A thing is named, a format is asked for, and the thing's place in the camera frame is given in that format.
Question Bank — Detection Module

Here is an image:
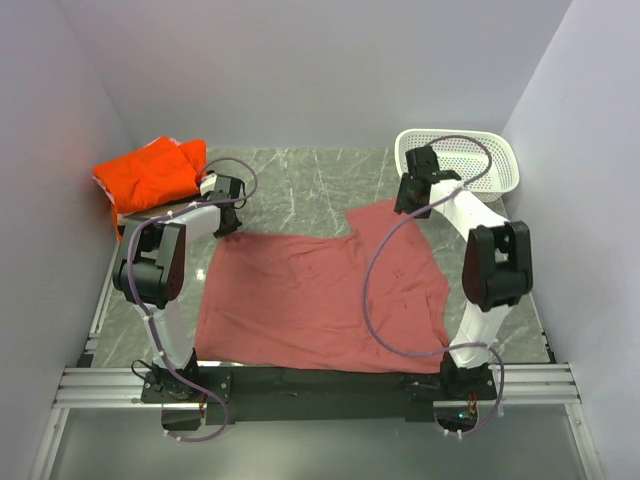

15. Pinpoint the pink red t shirt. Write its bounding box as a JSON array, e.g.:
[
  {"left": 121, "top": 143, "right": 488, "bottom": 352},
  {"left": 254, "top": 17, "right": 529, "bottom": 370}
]
[{"left": 195, "top": 201, "right": 449, "bottom": 374}]

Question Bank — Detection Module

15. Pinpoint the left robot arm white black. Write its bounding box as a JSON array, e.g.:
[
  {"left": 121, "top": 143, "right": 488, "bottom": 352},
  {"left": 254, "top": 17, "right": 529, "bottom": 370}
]
[{"left": 112, "top": 172, "right": 247, "bottom": 402}]

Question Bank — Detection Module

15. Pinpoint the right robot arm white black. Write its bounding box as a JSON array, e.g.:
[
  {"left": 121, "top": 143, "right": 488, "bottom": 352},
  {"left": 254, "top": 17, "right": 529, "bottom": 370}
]
[{"left": 394, "top": 146, "right": 533, "bottom": 399}]

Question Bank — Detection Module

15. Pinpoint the white perforated plastic basket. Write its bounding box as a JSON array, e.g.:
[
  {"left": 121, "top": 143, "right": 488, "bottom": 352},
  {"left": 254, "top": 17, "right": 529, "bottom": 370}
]
[{"left": 394, "top": 128, "right": 520, "bottom": 203}]

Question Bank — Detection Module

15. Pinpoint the orange folded t shirt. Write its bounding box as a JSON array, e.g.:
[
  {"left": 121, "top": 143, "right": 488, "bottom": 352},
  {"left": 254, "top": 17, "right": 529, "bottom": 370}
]
[{"left": 92, "top": 136, "right": 207, "bottom": 238}]

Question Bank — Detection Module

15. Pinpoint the beige folded t shirt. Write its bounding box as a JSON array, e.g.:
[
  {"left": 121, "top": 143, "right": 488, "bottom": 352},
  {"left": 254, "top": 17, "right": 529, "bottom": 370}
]
[{"left": 116, "top": 201, "right": 190, "bottom": 227}]

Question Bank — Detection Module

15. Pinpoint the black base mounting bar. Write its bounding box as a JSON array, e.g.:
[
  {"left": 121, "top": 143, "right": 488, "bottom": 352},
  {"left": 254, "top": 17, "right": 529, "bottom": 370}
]
[{"left": 139, "top": 363, "right": 501, "bottom": 427}]

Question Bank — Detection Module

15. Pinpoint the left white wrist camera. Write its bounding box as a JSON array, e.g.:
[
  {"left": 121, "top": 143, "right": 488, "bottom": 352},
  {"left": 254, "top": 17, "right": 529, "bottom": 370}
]
[{"left": 199, "top": 172, "right": 218, "bottom": 197}]

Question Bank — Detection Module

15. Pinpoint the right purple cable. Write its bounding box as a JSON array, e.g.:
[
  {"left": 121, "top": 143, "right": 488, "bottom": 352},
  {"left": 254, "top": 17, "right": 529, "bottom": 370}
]
[{"left": 361, "top": 135, "right": 505, "bottom": 439}]

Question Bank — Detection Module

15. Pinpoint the aluminium rail frame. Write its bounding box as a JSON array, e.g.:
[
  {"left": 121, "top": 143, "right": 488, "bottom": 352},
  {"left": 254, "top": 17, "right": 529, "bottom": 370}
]
[{"left": 52, "top": 299, "right": 584, "bottom": 409}]

